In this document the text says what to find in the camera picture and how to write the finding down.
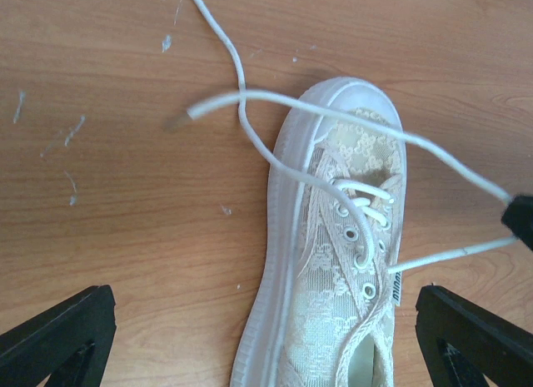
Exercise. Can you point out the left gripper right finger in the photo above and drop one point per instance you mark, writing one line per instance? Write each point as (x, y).
(465, 345)

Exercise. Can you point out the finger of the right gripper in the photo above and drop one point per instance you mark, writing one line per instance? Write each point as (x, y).
(518, 218)

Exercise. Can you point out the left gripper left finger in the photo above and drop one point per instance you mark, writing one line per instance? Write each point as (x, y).
(66, 345)

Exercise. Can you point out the white lace sneaker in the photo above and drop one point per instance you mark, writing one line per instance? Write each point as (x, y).
(318, 320)

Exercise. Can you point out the white shoelace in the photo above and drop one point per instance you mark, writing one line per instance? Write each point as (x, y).
(297, 139)

